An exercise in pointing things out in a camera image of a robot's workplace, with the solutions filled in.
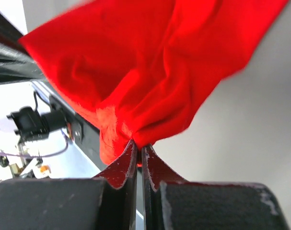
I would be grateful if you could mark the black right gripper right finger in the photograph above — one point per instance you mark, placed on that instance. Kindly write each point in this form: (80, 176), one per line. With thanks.
(173, 203)

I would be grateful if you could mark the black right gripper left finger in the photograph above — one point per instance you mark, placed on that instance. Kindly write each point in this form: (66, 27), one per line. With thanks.
(105, 202)

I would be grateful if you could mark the red t shirt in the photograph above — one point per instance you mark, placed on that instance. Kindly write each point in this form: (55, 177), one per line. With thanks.
(140, 69)

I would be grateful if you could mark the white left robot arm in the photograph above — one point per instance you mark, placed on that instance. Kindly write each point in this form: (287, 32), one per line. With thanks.
(33, 126)

